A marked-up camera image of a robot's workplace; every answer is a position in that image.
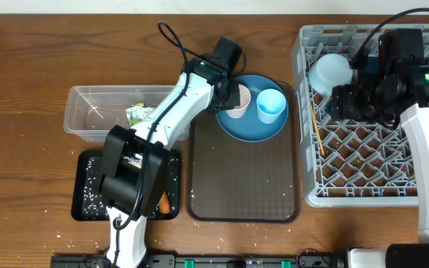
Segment pink cup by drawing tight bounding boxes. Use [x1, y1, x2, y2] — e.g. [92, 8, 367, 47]
[226, 84, 251, 119]

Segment light blue bowl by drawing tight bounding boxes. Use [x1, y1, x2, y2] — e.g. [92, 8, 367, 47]
[308, 54, 353, 96]

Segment light blue cup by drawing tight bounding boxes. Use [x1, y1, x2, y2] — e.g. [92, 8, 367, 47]
[256, 89, 287, 124]

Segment wooden chopstick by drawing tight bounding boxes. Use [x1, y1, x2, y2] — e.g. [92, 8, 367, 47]
[310, 103, 325, 156]

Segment green white wrapper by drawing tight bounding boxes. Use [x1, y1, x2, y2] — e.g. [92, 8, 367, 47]
[125, 102, 155, 126]

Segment orange carrot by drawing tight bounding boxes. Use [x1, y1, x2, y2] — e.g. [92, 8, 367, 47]
[159, 191, 171, 214]

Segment white rice heap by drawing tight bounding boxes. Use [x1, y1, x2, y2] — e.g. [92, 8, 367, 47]
[82, 156, 180, 220]

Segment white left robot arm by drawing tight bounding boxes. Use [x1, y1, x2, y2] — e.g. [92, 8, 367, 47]
[97, 37, 244, 267]

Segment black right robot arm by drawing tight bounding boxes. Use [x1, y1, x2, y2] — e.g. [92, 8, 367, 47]
[326, 28, 429, 267]

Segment grey dishwasher rack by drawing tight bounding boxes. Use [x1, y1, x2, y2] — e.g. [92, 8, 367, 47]
[291, 25, 418, 208]

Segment black waste tray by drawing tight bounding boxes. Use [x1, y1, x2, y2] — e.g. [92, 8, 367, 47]
[70, 148, 182, 221]

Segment dark blue plate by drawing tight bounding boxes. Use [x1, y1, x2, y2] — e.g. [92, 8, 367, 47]
[216, 74, 288, 142]

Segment brown serving tray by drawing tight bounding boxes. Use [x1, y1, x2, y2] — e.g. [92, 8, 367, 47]
[185, 79, 301, 224]

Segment clear plastic bin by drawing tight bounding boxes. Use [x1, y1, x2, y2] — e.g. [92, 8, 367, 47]
[64, 85, 173, 142]

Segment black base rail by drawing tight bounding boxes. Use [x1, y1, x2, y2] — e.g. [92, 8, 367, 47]
[50, 255, 349, 268]

